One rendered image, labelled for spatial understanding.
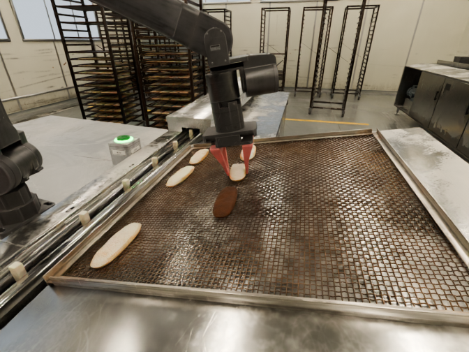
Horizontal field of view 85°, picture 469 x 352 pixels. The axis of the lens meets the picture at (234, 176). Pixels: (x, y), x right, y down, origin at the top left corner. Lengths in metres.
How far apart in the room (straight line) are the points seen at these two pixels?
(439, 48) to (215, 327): 7.88
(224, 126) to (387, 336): 0.37
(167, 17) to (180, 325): 0.42
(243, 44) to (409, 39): 3.86
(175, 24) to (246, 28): 7.13
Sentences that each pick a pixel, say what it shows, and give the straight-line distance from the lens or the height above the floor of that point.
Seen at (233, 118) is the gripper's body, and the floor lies 1.05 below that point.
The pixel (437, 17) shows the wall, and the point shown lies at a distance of 7.93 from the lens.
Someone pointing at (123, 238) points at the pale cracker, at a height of 0.91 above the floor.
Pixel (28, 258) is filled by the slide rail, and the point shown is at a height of 0.85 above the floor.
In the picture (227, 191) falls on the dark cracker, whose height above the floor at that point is 0.93.
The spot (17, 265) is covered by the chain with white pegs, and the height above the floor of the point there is 0.87.
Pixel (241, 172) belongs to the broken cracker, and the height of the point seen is 0.93.
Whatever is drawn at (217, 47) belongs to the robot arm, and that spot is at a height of 1.16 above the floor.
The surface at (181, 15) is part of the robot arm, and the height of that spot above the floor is 1.21.
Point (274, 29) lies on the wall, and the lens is 7.48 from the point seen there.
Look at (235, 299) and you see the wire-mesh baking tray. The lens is 0.29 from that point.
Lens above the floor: 1.17
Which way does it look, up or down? 28 degrees down
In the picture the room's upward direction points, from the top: straight up
